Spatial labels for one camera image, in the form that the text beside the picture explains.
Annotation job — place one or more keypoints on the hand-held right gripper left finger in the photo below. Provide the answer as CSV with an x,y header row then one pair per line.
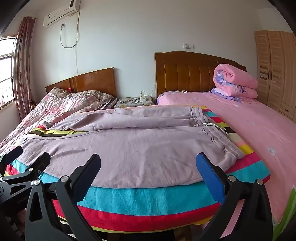
x,y
89,168

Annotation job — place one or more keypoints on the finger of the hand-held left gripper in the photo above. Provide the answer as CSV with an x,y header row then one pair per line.
x,y
39,163
12,154

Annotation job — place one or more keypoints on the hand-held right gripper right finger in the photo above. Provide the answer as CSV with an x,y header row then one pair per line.
x,y
208,173

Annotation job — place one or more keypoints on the lilac pants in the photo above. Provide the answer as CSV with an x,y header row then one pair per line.
x,y
138,150

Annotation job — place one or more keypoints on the striped blanket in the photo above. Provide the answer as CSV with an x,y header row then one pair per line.
x,y
138,199

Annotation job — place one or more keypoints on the pink patterned quilt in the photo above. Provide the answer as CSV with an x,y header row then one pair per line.
x,y
57,104

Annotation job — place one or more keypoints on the nightstand with floral cloth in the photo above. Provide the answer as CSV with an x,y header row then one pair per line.
x,y
129,104

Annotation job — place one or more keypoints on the barred window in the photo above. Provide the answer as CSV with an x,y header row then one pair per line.
x,y
7,69

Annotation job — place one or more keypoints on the reddish floral curtain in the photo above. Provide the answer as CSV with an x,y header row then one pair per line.
x,y
23,69

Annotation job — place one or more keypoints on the low wooden headboard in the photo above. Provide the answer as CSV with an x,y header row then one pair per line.
x,y
92,81

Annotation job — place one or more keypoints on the white power strip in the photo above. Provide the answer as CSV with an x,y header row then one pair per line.
x,y
142,97

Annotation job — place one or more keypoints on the rolled pink floral quilt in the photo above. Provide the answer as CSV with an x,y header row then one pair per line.
x,y
240,78

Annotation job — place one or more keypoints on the light wooden wardrobe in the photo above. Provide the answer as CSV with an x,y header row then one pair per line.
x,y
275,69

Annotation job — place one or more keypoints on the white air conditioner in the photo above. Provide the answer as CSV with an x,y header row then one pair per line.
x,y
60,14

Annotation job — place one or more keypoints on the white wall socket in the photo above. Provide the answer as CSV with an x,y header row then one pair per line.
x,y
188,45

